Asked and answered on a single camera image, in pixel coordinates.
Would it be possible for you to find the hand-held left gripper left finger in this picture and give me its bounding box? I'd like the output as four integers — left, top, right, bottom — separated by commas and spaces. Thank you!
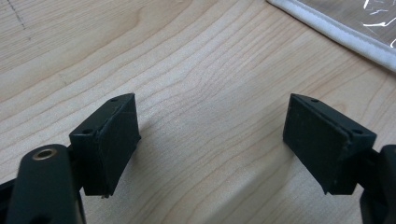
68, 92, 142, 198

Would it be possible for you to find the clear plastic bag white trim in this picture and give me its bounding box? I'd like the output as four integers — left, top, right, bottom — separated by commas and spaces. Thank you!
265, 0, 396, 74

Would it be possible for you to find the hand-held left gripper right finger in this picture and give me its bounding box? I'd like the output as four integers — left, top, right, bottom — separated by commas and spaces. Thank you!
282, 92, 377, 196

